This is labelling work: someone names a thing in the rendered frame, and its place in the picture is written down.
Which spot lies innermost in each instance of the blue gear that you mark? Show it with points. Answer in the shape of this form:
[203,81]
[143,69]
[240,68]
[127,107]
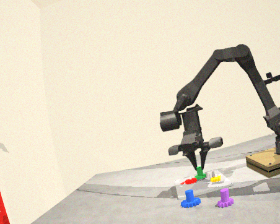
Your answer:
[190,200]

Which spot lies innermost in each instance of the green gear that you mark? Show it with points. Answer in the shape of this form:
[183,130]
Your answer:
[200,174]

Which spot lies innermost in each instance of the red gear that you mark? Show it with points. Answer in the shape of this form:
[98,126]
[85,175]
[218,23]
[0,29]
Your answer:
[193,180]

